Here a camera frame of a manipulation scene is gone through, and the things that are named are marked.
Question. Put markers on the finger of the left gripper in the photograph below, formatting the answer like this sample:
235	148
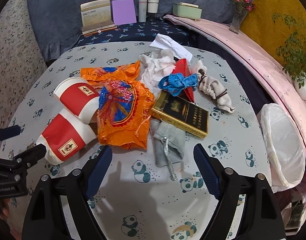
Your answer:
9	132
30	157

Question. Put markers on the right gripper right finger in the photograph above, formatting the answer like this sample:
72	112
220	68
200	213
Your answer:
204	164

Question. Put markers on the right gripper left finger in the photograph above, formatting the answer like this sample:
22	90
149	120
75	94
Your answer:
96	170

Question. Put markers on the large orange plastic bag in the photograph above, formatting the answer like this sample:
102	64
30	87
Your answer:
123	116

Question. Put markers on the white tissue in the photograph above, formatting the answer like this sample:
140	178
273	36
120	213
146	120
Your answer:
159	64

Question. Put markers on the white lined trash bin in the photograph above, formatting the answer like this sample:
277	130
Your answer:
284	150

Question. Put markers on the person's left hand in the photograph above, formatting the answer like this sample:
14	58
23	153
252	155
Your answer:
4	209

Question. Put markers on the lower red white paper cup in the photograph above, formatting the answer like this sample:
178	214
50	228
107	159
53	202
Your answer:
64	137

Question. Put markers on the red white paper cup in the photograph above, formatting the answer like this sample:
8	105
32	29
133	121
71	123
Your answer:
79	97
64	137

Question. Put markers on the panda print tablecloth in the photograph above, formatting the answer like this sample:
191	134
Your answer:
118	151

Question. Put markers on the grey cloth pouch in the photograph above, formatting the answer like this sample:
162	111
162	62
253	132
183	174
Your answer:
168	145

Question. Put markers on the black gold cigarette box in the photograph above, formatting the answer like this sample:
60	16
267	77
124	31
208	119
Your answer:
182	114

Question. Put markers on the upper red white paper cup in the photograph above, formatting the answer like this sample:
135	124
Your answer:
79	97

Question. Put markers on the beige sock with hairband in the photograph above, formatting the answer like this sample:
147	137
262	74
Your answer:
212	87

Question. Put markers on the small orange plastic wrapper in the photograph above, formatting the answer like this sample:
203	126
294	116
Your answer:
98	76

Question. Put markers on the red paper box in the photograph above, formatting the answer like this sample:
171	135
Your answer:
181	66

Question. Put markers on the pink cloth covered shelf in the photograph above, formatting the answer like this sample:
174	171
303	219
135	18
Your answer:
258	62

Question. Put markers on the navy palm print cloth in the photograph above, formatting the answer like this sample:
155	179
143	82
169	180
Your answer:
141	32

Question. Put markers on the potted green plant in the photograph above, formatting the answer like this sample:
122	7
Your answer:
293	51

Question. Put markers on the open book on stand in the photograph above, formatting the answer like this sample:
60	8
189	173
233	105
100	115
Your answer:
96	16

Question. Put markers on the purple notebook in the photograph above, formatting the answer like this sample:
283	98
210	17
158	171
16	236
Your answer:
123	12

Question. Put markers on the green tissue box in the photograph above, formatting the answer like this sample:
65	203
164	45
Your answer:
186	10

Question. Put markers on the tall white bottle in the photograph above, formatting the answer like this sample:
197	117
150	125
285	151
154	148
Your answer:
142	10

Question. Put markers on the glass vase with flowers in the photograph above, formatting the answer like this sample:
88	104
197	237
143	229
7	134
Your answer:
242	7

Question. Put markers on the white jar with lid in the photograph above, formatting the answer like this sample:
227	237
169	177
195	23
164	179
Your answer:
152	6

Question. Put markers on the yellow fabric backdrop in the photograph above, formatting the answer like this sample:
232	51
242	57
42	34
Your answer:
272	22

